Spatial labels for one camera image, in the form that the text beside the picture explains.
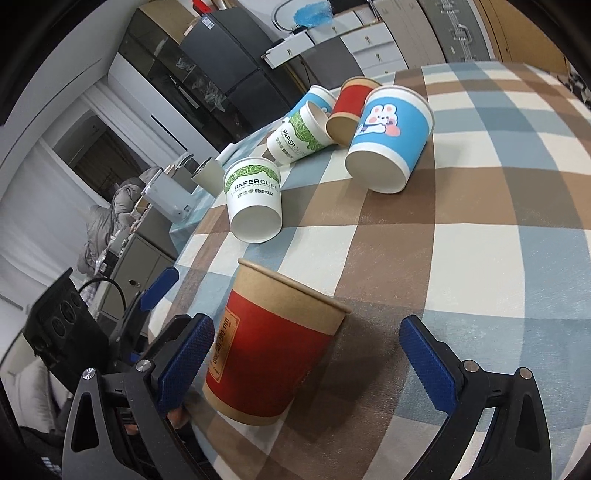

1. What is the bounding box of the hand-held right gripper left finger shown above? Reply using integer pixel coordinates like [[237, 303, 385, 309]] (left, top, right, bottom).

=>
[[61, 314, 215, 480]]

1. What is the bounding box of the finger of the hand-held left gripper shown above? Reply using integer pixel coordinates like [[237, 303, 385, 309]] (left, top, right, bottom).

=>
[[108, 266, 180, 370]]

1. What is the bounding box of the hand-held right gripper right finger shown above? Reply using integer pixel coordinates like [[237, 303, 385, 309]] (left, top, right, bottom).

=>
[[399, 315, 553, 480]]

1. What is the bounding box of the red kraft paper cup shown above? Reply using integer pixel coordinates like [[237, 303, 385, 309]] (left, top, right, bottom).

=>
[[325, 76, 383, 147], [202, 258, 352, 426]]

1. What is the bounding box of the white green leaf paper cup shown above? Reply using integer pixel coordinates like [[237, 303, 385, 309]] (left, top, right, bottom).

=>
[[266, 102, 338, 166], [223, 157, 283, 244]]

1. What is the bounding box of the blue bunny paper cup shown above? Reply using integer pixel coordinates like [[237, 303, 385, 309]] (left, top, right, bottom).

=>
[[345, 85, 435, 195]]

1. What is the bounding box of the small blue paper cup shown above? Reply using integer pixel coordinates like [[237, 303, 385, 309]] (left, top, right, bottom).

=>
[[295, 85, 339, 121]]

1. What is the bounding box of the grey metal cabinet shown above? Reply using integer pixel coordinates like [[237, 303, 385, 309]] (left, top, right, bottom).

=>
[[95, 226, 178, 333]]

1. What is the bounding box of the light grey cushion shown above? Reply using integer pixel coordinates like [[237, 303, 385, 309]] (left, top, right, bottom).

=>
[[0, 355, 61, 430]]

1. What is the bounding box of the white curtain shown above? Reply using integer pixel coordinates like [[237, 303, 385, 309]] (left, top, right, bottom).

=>
[[0, 222, 93, 324]]

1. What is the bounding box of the white appliance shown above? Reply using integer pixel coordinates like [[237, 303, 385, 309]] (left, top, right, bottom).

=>
[[139, 168, 197, 224]]

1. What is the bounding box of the checked tablecloth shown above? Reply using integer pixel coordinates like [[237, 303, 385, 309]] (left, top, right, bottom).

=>
[[150, 60, 591, 480]]

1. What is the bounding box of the grey cylinder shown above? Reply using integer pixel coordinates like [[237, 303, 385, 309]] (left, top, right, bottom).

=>
[[191, 157, 227, 195]]

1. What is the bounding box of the dark glass cabinet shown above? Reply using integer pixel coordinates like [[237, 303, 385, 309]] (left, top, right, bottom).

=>
[[115, 9, 232, 144]]

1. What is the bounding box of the black refrigerator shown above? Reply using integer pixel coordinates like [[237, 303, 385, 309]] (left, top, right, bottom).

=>
[[179, 8, 305, 144]]

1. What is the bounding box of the blue plastic bag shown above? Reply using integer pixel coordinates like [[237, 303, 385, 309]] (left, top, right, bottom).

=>
[[295, 2, 333, 28]]

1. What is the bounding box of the white drawer cabinet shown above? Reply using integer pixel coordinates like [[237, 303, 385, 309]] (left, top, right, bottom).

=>
[[300, 0, 411, 77]]

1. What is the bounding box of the grey cabinet door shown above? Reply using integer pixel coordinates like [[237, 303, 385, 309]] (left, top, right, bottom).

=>
[[418, 0, 497, 63]]

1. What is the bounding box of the black cable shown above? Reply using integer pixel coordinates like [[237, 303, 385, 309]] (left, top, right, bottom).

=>
[[76, 276, 127, 315]]

